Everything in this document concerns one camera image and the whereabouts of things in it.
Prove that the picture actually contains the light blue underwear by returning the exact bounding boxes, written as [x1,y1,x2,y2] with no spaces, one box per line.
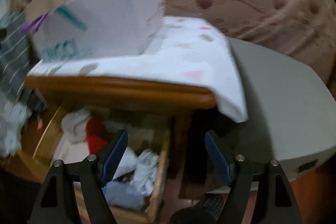
[104,181,147,210]

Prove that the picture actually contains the white spotted cover cloth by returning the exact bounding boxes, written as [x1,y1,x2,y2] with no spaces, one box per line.
[28,15,248,123]

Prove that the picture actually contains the brown wooden nightstand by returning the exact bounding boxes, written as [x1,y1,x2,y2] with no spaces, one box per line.
[25,76,218,199]

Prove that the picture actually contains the white hexagon print underwear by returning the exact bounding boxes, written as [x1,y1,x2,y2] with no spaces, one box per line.
[62,109,92,144]

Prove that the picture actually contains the white shoe box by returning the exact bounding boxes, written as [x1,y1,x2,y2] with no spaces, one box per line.
[29,0,166,63]

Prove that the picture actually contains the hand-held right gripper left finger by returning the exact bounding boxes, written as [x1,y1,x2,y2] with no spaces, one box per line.
[29,130,129,224]

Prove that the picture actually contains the person's dark trouser leg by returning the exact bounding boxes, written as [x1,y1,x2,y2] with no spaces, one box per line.
[169,194,226,224]

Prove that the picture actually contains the wooden drawer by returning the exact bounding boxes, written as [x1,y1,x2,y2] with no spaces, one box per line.
[16,101,171,223]

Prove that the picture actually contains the white plastic bags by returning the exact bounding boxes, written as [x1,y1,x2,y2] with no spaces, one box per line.
[0,101,32,157]

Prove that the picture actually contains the red underwear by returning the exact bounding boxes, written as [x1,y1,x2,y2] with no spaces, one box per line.
[85,116,116,156]

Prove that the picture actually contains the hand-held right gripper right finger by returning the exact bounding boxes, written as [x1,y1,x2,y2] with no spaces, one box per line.
[205,131,302,224]

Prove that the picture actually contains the grey plaid cloth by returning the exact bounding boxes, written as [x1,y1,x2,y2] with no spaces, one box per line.
[0,11,33,101]

